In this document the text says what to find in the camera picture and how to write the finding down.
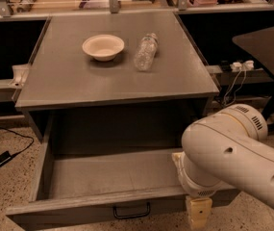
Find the white paper bowl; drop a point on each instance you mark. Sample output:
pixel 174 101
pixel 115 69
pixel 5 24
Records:
pixel 103 48

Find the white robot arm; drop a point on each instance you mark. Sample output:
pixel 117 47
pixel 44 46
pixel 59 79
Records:
pixel 223 151

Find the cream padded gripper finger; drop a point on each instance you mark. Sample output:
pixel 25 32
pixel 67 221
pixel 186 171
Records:
pixel 198 211

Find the grey top drawer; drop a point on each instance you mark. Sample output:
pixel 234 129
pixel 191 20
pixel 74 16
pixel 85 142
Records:
pixel 89 163

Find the metal shelf rail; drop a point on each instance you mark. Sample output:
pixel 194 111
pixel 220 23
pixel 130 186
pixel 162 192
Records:
pixel 46 8

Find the clear plastic water bottle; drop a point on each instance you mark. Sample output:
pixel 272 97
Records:
pixel 146 51

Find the black top drawer handle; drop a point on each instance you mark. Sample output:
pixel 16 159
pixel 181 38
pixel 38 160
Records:
pixel 130 212

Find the black power adapter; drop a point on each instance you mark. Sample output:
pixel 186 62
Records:
pixel 5 157

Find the grey drawer cabinet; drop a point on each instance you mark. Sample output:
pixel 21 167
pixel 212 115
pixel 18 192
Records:
pixel 63 76

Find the black folding side table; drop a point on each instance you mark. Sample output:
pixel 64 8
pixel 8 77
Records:
pixel 268 52

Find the white power plugs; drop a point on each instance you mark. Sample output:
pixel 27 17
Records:
pixel 237 66

